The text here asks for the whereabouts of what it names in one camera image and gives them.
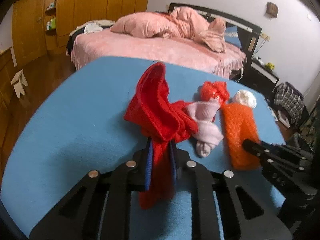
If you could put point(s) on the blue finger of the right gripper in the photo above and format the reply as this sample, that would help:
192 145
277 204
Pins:
258 149

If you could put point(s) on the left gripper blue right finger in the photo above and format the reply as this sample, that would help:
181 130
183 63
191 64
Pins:
175 161

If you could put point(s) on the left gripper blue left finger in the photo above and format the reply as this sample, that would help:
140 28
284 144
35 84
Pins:
148 166

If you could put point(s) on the orange foam net sleeve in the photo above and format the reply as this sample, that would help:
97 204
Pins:
239 125

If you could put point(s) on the red sock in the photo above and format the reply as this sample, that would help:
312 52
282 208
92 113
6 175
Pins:
163 122

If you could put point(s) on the book on floor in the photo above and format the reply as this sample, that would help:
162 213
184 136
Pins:
283 119

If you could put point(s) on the white bathroom scale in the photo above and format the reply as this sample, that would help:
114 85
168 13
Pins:
273 114

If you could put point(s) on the pink sock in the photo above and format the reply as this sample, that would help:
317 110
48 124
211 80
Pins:
208 135

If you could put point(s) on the white crumpled tissue ball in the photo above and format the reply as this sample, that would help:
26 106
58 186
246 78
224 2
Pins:
246 98

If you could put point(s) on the plaid bag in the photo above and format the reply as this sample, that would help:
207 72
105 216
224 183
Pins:
290 102

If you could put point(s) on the red plastic bag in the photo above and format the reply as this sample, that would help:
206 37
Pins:
215 90

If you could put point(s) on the black nightstand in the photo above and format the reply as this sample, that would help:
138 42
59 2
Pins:
259 79

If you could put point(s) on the blue table cloth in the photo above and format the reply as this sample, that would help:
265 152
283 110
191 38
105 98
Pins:
80 127

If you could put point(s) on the yellow plush toy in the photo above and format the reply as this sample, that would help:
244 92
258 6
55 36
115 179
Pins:
269 66

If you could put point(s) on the blue pillow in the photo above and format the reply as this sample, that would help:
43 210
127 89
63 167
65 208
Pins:
232 36

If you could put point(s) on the black bed headboard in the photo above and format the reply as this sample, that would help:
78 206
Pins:
248 32

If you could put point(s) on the bed with pink sheet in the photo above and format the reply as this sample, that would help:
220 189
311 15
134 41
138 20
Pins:
179 51

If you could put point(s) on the pink crumpled duvet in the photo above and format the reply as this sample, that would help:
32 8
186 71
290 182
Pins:
182 22

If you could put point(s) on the clothes pile on bed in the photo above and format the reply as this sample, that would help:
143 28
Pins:
93 26

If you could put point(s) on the white small stool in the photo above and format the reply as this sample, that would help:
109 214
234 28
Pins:
19 82

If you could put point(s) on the wooden side cabinet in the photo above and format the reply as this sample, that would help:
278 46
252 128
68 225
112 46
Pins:
6 74

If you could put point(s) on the wooden wardrobe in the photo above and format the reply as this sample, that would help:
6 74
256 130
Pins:
40 26

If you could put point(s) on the wall power socket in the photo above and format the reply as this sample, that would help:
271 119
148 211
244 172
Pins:
265 36

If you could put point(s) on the brown wall lamp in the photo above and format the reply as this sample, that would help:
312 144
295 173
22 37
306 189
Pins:
271 10

